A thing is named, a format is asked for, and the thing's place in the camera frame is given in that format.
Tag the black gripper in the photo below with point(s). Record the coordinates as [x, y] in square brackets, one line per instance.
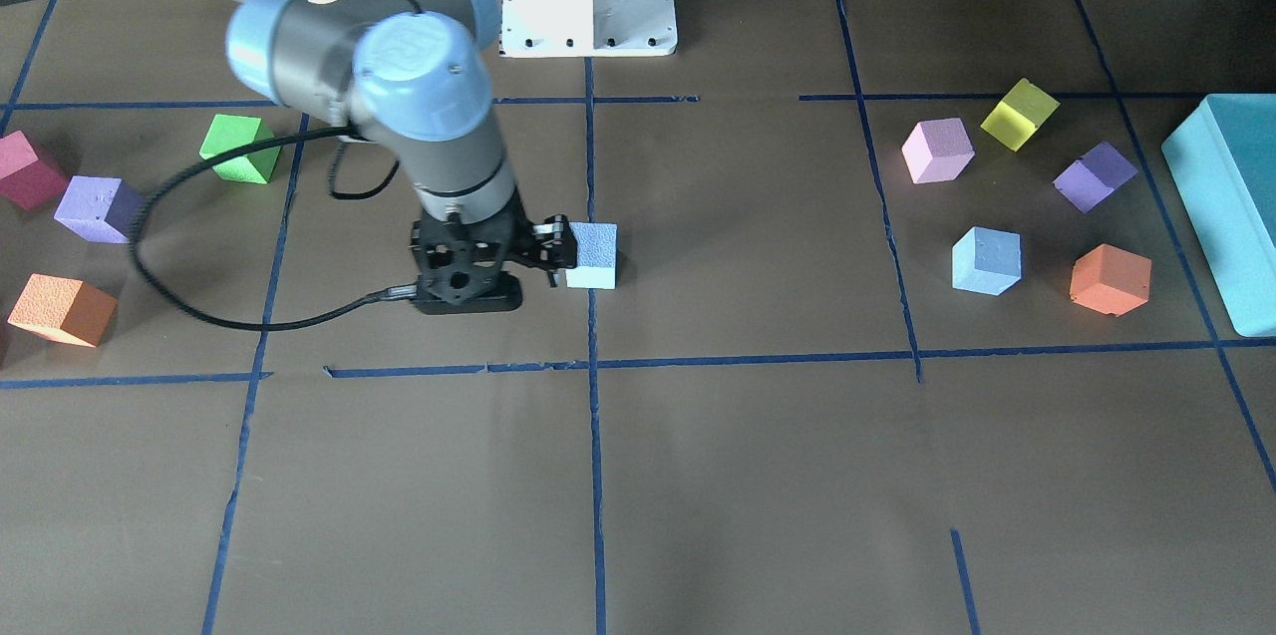
[539, 249]

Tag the light blue foam block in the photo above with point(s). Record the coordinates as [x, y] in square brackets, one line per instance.
[597, 256]

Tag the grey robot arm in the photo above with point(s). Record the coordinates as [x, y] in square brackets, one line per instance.
[408, 75]

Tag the pink foam block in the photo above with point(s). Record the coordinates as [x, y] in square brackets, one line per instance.
[937, 150]

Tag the purple foam block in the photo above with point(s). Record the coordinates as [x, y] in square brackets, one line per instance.
[100, 209]
[1094, 177]

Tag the orange foam block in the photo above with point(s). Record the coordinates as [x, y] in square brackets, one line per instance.
[65, 311]
[1111, 280]

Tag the yellow foam block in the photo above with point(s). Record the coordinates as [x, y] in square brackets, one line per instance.
[1019, 115]

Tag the crimson foam block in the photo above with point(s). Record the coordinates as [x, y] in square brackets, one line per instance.
[29, 178]

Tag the blue plastic bin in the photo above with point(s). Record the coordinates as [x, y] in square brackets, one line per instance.
[1222, 159]

